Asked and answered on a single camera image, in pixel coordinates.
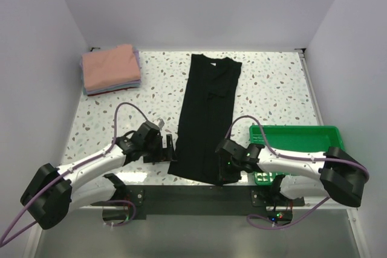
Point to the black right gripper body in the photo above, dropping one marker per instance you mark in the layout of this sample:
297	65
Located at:
236	162

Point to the black t shirt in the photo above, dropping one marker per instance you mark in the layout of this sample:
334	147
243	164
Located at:
205	117

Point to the pink folded t shirt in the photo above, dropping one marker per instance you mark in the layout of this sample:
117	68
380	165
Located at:
105	68

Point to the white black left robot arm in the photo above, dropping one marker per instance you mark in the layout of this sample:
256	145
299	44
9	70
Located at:
56	191

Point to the green plastic tray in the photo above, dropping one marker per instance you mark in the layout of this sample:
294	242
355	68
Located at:
294	138

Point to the stack of folded shirts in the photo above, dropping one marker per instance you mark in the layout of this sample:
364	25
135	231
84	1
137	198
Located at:
122	86

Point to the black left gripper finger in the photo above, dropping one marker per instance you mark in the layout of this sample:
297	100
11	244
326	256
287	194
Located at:
170	151
153	159

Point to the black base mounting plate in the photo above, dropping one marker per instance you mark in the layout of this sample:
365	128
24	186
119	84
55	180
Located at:
141	201

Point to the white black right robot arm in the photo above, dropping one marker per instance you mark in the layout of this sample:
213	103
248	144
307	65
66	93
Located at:
332	174

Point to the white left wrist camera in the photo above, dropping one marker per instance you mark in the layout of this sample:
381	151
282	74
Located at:
159	123

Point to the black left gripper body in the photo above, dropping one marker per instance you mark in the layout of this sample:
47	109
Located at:
155	148

